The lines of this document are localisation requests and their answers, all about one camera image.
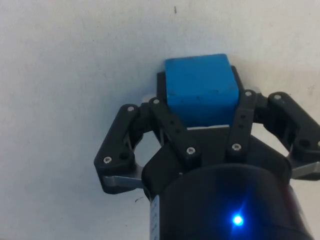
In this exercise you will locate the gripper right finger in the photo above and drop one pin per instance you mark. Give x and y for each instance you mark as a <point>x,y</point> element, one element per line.
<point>287,112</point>

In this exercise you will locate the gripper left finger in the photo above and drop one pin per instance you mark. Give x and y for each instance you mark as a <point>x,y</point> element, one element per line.
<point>117,140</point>

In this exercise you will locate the blue cube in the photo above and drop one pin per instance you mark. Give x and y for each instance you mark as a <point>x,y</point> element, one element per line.
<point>200,85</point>

